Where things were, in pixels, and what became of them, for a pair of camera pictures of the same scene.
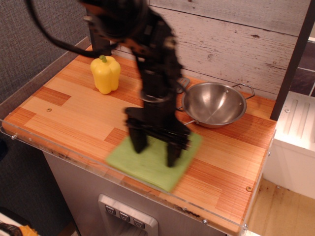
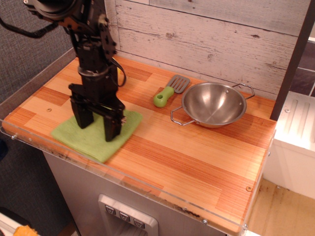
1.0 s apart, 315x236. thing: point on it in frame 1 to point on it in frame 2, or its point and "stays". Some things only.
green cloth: [150, 167] to [91, 141]
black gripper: [159, 118] to [99, 93]
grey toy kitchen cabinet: [81, 187] stays
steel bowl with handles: [213, 104] stays
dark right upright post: [289, 78] stays
